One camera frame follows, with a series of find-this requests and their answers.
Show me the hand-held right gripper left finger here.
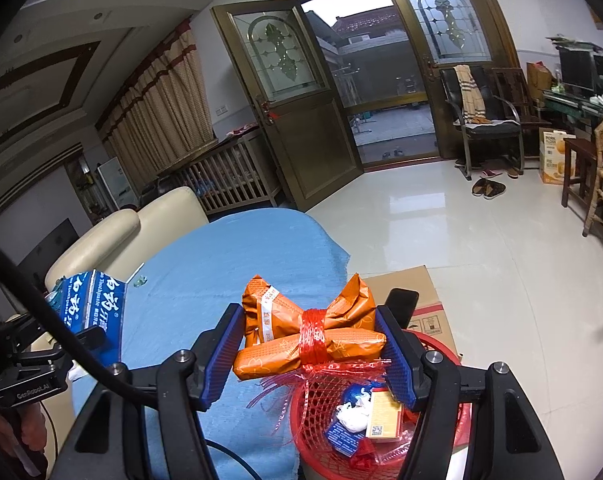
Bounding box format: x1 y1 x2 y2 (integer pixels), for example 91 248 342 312
56 303 246 480

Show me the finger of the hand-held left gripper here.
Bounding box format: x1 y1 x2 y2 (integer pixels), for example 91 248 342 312
56 325 108 363

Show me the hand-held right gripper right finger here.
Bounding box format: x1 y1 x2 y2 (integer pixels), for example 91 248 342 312
375 287 566 480

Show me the torn blue toothpaste box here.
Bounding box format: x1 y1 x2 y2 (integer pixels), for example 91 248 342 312
51 269 127 366

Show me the orange and red medicine box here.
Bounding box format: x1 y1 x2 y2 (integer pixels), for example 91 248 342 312
365 389 407 441

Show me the orange package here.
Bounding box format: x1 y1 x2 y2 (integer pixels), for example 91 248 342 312
232 274 389 410

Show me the white paper ball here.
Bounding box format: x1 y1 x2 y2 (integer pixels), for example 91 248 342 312
335 390 373 432

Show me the torn blue and white box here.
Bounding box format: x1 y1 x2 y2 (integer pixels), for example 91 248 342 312
325 382 385 457

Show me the red mesh basket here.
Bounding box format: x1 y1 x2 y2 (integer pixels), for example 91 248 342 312
288 330 475 480

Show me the person's left hand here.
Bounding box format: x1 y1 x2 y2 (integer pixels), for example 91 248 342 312
0 400 49 478

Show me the brown cardboard box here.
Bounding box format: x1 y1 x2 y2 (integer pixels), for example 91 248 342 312
359 265 463 366

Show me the red plastic wrapper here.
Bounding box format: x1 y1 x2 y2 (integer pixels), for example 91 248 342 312
356 435 412 466

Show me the black flat television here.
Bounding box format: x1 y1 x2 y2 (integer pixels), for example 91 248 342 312
18 217 79 281

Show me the blue tablecloth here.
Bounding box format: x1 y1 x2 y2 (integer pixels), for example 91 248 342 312
71 209 352 480

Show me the cream leather sofa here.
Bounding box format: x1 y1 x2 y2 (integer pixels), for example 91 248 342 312
44 186 211 311

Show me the white floor appliance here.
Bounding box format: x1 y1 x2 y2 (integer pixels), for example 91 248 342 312
97 156 129 211

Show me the wooden baby crib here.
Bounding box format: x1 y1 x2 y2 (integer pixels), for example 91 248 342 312
158 127 282 216

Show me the open wooden glass door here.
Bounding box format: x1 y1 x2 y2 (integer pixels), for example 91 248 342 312
211 0 365 212

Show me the beige striped curtain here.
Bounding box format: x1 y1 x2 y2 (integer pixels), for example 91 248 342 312
96 17 217 181

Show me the black cantilever chair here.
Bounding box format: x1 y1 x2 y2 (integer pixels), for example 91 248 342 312
439 65 525 181

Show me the orange and white carton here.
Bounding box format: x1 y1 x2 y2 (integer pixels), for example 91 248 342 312
539 127 577 184

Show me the beige striped scarf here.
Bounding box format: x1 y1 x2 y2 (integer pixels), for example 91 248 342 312
454 64 493 125

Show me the dark wooden stool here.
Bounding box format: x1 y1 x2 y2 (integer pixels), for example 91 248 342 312
561 137 599 208

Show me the dark wooden chair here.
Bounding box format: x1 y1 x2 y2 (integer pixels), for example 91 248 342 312
491 66 552 171

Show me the glass computer desk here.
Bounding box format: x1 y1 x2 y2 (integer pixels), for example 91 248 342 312
541 87 603 126

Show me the brown paper bag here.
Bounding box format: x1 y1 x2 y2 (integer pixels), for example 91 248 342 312
526 61 555 103

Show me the closed wooden glass door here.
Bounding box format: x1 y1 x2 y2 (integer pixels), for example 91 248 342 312
399 0 519 161

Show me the computer monitor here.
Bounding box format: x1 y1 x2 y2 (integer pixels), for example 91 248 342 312
559 47 599 93

